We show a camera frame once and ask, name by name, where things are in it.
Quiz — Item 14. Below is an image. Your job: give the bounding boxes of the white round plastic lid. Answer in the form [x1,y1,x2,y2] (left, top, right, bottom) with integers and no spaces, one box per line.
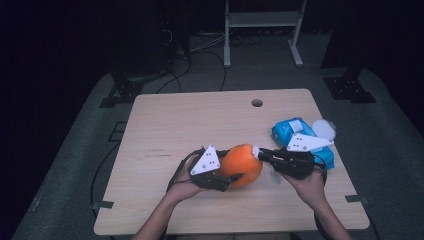
[311,118,337,141]

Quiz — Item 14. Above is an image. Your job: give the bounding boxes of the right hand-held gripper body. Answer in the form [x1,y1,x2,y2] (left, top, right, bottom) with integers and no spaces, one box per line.
[272,133,335,180]

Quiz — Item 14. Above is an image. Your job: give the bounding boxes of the black floor cable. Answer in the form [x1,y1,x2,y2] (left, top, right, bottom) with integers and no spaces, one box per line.
[155,54,193,95]
[89,142,121,214]
[199,49,228,92]

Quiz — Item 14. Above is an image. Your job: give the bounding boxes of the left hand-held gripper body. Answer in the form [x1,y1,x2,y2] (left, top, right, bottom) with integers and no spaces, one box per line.
[187,144,233,193]

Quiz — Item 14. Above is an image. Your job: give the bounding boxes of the orange plush toy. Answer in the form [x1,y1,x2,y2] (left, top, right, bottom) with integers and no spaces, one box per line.
[216,143,265,189]

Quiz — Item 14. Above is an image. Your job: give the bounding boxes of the white floor cables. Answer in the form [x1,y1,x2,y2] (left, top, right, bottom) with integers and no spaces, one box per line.
[190,31,228,54]

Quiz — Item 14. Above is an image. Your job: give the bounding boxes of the white metal stand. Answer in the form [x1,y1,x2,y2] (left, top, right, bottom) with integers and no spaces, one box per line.
[223,0,308,69]

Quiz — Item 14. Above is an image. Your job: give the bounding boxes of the person's right hand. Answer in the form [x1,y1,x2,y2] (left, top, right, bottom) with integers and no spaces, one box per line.
[280,165,328,210]

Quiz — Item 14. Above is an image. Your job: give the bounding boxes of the black stand base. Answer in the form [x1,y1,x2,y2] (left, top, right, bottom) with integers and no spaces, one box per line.
[321,64,378,105]
[99,71,148,109]

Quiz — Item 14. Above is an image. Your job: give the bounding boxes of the blue wet wipes pack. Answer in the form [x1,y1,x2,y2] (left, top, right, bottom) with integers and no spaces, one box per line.
[270,116,336,171]

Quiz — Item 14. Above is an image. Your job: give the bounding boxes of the grey tape strip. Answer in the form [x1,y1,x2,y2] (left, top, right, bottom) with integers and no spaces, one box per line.
[344,194,370,205]
[91,199,115,211]

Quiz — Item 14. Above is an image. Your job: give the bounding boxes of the person's left hand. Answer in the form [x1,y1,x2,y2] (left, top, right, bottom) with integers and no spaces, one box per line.
[167,156,208,203]

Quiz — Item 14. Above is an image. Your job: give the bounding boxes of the right hand-held gripper cable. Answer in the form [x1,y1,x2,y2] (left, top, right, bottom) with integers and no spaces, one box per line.
[311,152,329,186]

